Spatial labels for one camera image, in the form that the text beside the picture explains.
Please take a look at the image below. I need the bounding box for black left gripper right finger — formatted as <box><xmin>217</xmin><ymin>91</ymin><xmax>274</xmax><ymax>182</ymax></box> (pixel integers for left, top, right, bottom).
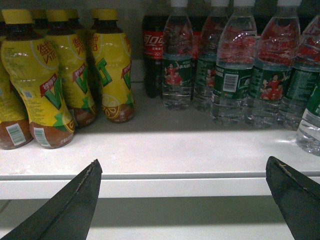
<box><xmin>265</xmin><ymin>156</ymin><xmax>320</xmax><ymax>240</ymax></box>

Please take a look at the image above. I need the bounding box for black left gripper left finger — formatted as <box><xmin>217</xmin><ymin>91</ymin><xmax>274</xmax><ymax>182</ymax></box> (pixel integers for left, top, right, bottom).
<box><xmin>2</xmin><ymin>159</ymin><xmax>103</xmax><ymax>240</ymax></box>

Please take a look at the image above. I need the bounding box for water bottle rightmost edge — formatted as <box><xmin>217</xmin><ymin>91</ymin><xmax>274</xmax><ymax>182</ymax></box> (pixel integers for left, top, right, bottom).
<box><xmin>296</xmin><ymin>82</ymin><xmax>320</xmax><ymax>157</ymax></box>

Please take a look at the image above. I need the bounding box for white metal shelf board left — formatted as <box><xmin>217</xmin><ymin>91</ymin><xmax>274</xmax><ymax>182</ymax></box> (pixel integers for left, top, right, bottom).
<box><xmin>0</xmin><ymin>83</ymin><xmax>320</xmax><ymax>200</ymax></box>

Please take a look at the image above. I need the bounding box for water bottle barcode label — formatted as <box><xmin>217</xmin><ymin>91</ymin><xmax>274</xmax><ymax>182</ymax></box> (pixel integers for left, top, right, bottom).
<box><xmin>210</xmin><ymin>0</ymin><xmax>257</xmax><ymax>125</ymax></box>

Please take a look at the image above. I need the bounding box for front water bottle green label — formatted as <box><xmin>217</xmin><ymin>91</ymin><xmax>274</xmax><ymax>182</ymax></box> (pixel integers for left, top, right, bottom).
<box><xmin>245</xmin><ymin>0</ymin><xmax>301</xmax><ymax>129</ymax></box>

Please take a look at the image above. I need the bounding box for water bottle white cap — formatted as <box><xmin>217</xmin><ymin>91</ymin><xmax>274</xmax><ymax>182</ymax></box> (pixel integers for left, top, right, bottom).
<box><xmin>162</xmin><ymin>0</ymin><xmax>193</xmax><ymax>110</ymax></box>
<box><xmin>192</xmin><ymin>0</ymin><xmax>229</xmax><ymax>112</ymax></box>

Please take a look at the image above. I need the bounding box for water bottle white cap right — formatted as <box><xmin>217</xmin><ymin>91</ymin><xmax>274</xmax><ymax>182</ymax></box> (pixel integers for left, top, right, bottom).
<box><xmin>192</xmin><ymin>0</ymin><xmax>229</xmax><ymax>112</ymax></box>

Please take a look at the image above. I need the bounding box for yellow lemon tea bottle front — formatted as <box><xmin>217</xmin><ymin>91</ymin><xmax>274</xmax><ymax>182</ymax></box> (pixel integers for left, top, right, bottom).
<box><xmin>0</xmin><ymin>9</ymin><xmax>75</xmax><ymax>149</ymax></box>

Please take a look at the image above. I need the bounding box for yellow lemon tea bottle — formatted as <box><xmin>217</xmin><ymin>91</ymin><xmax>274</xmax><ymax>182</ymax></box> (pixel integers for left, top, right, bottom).
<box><xmin>90</xmin><ymin>8</ymin><xmax>136</xmax><ymax>123</ymax></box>
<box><xmin>45</xmin><ymin>9</ymin><xmax>97</xmax><ymax>128</ymax></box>
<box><xmin>0</xmin><ymin>9</ymin><xmax>75</xmax><ymax>149</ymax></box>
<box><xmin>0</xmin><ymin>14</ymin><xmax>34</xmax><ymax>150</ymax></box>

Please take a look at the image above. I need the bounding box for yellow lemon tea bottle right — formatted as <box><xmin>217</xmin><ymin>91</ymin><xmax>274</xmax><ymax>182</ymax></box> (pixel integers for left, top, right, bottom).
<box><xmin>90</xmin><ymin>8</ymin><xmax>136</xmax><ymax>123</ymax></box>

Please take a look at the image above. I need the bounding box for yellow lemon tea bottle leftmost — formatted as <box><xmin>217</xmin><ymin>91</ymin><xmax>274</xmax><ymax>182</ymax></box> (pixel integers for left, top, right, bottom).
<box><xmin>0</xmin><ymin>14</ymin><xmax>34</xmax><ymax>150</ymax></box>

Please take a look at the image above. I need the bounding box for yellow lemon tea bottle middle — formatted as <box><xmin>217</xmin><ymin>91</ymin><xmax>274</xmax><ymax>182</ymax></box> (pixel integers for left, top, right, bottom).
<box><xmin>45</xmin><ymin>9</ymin><xmax>97</xmax><ymax>128</ymax></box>

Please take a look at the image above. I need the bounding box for cola bottle red logo label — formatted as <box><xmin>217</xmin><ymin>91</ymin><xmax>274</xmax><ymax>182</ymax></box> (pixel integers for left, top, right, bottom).
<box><xmin>142</xmin><ymin>14</ymin><xmax>167</xmax><ymax>98</ymax></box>

